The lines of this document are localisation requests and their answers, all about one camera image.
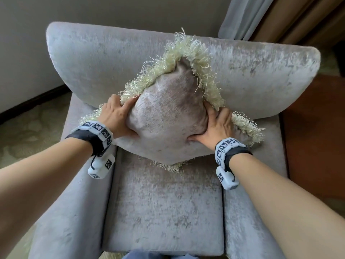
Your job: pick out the person's right hand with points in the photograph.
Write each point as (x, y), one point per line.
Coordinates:
(219, 128)

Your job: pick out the person's left hand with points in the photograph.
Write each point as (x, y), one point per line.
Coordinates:
(114, 118)

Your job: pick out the person's left thumb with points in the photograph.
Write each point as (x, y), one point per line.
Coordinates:
(131, 133)

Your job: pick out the person's right thumb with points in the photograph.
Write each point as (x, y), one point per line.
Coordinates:
(196, 138)

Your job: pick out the grey pillow with cream fringe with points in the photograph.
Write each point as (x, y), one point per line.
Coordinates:
(167, 113)

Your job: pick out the person's left forearm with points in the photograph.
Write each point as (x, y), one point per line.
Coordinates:
(40, 183)

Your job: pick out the person's right forearm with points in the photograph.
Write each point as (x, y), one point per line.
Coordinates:
(285, 202)

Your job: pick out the grey velvet seat cushion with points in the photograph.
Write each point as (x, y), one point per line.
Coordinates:
(164, 207)

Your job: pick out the grey velvet armchair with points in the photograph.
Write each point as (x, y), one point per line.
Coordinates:
(250, 78)

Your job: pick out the dark wooden baseboard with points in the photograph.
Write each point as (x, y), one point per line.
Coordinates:
(32, 102)

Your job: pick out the brown wooden side table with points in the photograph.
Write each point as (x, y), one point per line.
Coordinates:
(315, 137)

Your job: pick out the person's blue trousers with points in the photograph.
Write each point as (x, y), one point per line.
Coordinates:
(161, 254)

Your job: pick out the sheer grey curtain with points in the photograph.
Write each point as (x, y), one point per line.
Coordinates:
(242, 16)

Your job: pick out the brown curtain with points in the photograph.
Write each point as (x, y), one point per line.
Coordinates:
(302, 21)

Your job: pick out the white marker wrist camera band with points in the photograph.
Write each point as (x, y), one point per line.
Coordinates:
(223, 151)
(101, 132)

